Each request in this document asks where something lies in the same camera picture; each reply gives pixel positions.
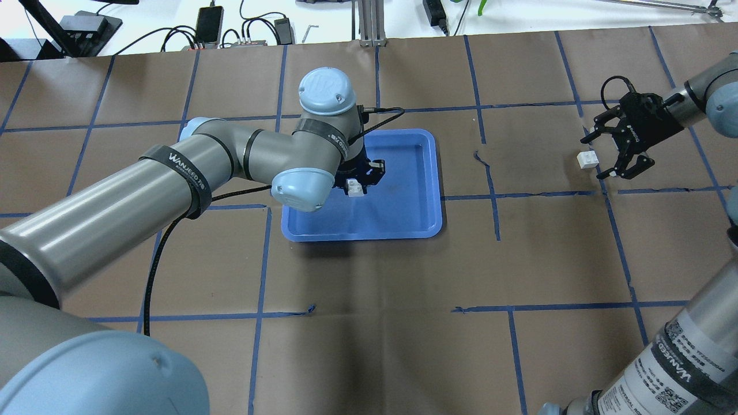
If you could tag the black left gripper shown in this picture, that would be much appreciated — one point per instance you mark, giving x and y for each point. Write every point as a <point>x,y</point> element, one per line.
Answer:
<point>353,169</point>

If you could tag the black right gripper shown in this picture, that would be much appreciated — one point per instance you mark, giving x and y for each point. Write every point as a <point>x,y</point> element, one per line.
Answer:
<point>650,124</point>

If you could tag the white block with studs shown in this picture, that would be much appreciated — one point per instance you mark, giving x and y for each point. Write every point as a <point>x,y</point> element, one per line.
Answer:
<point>588,160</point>

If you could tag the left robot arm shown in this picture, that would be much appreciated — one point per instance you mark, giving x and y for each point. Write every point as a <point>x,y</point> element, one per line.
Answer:
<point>57,363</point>

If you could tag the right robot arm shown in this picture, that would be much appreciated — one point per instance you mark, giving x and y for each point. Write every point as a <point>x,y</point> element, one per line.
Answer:
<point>689,367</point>

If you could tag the blue plastic tray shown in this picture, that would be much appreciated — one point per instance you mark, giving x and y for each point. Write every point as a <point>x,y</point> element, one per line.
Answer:
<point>404,205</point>

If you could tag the black power brick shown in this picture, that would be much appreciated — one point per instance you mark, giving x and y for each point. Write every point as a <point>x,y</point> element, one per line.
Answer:
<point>436,15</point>

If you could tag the black power adapter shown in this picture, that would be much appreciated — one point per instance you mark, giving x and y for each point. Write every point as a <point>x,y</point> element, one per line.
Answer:
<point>284,31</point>

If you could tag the black smartphone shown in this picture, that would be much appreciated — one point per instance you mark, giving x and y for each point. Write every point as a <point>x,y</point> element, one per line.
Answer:
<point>209,23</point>

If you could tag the black box on desk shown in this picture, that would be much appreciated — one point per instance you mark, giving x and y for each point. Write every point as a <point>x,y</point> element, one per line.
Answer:
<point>88,32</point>

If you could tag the aluminium profile post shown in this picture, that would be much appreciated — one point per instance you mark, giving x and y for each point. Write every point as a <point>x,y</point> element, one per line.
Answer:
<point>371,18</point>

